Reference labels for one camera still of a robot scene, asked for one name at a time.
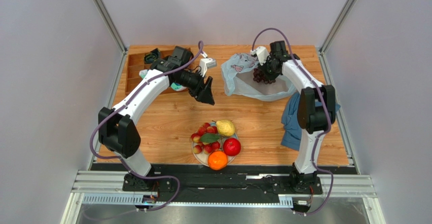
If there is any red fake apple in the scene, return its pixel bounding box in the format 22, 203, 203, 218
223, 138, 241, 156

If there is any blue cloth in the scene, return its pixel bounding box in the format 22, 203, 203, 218
280, 92, 341, 152

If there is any orange fake persimmon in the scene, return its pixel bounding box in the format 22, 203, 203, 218
207, 151, 228, 170

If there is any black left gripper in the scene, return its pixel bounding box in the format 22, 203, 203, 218
174, 69, 215, 106

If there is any red yellow lychee bunch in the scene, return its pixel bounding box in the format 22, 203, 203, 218
190, 122, 222, 154

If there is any dark fake grape bunch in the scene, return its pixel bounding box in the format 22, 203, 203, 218
253, 68, 276, 85

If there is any yellow fake pear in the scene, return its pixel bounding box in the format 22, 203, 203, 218
215, 120, 236, 137

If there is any green white sock left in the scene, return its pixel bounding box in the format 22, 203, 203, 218
138, 69, 150, 80

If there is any translucent printed plastic bag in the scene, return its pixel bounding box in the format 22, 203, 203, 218
221, 53, 297, 102

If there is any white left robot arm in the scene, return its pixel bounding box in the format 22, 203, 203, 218
93, 42, 217, 180

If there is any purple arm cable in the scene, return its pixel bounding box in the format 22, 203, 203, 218
251, 27, 335, 216
89, 40, 205, 212

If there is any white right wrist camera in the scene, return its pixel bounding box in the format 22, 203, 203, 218
250, 46, 270, 65

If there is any dark rolled sock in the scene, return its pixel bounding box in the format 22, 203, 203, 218
143, 48, 161, 64

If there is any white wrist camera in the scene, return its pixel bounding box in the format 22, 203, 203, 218
250, 46, 270, 65
199, 58, 217, 78

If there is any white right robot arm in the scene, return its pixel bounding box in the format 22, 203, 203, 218
253, 41, 336, 186

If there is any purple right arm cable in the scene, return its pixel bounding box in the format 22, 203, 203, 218
251, 27, 335, 216

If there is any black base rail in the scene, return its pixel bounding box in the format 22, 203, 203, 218
90, 163, 357, 204

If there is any green white sock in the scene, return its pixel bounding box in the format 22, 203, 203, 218
138, 69, 150, 80
170, 83, 187, 92

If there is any cream and blue plate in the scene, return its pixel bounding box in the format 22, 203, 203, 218
190, 120, 242, 170

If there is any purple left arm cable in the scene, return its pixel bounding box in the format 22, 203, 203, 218
89, 40, 205, 212

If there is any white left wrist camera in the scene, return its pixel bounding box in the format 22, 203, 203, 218
199, 58, 217, 78

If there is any green white sock right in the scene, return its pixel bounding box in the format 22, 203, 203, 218
170, 83, 187, 92

